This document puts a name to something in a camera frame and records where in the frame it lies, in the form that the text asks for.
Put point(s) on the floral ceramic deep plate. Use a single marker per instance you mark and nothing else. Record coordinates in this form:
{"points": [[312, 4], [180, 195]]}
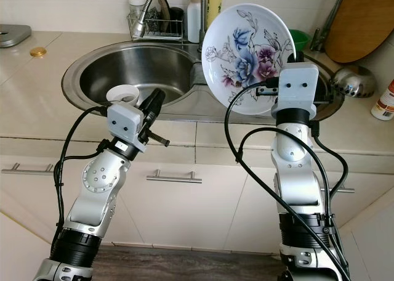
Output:
{"points": [[249, 59]]}

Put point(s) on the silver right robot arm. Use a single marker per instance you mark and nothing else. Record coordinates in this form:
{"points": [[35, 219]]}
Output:
{"points": [[298, 164]]}

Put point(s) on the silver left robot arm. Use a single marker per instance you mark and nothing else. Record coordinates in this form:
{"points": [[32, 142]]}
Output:
{"points": [[101, 179]]}

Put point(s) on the grey kitchen scale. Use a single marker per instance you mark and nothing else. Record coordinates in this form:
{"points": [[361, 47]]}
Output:
{"points": [[12, 34]]}

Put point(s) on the green plastic bowl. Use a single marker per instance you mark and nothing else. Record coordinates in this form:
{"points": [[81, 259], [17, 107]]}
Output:
{"points": [[300, 39]]}

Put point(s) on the small white cup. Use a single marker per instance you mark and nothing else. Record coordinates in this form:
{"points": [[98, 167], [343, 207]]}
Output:
{"points": [[123, 95]]}

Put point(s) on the stainless steel double sink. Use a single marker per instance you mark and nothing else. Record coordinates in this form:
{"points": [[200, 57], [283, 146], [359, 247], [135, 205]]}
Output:
{"points": [[129, 71]]}

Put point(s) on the shiny steel bowl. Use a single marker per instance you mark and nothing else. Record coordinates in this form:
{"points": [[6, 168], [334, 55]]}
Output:
{"points": [[354, 82]]}

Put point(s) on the brown wooden cutting board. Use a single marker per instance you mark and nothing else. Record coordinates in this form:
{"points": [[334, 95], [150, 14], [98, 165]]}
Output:
{"points": [[360, 22]]}

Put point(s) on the plain white bottle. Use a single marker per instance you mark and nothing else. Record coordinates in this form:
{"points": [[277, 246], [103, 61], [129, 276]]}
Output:
{"points": [[194, 21]]}

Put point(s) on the flexible metal faucet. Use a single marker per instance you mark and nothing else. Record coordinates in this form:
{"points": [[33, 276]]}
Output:
{"points": [[201, 22]]}

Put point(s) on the dark dish brush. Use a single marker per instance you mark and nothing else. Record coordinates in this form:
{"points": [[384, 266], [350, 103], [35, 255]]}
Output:
{"points": [[164, 7]]}

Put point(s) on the clear pump soap bottle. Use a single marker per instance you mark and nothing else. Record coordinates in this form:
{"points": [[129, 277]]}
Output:
{"points": [[135, 5]]}

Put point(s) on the yellow detergent bottle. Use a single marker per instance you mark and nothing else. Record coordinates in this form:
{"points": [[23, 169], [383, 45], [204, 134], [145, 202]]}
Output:
{"points": [[214, 4]]}

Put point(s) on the small gold lid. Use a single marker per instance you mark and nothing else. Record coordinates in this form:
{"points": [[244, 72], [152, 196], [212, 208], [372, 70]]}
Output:
{"points": [[38, 52]]}

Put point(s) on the cream corner cabinet door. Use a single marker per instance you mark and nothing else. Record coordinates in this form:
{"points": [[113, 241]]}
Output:
{"points": [[15, 253]]}

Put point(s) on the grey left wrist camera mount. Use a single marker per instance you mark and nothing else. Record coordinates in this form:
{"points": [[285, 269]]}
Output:
{"points": [[126, 121]]}

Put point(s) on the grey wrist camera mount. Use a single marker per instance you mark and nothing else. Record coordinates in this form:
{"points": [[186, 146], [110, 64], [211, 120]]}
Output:
{"points": [[298, 87], [126, 121]]}

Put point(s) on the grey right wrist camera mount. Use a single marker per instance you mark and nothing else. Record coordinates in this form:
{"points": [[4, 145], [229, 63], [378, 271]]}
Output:
{"points": [[298, 87]]}

